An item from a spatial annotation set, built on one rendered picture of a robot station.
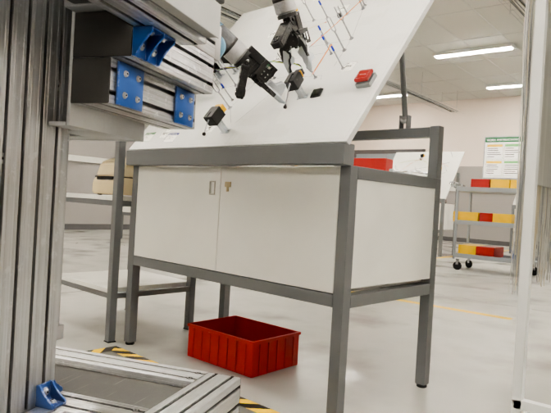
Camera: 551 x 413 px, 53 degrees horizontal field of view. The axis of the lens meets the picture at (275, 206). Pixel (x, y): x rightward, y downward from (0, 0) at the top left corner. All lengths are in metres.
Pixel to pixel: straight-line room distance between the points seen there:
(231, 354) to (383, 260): 0.74
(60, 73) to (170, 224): 1.18
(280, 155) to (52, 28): 0.86
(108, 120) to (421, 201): 1.22
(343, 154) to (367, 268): 0.39
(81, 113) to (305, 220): 0.86
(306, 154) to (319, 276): 0.39
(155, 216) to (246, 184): 0.56
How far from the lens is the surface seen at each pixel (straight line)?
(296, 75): 1.97
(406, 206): 1.99
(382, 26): 2.17
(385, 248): 1.89
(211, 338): 2.33
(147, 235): 2.45
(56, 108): 1.26
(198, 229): 2.18
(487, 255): 6.78
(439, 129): 2.20
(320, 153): 1.72
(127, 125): 1.34
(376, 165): 4.58
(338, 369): 1.76
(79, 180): 10.10
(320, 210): 1.76
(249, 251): 1.97
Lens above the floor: 0.68
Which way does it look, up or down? level
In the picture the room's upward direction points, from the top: 3 degrees clockwise
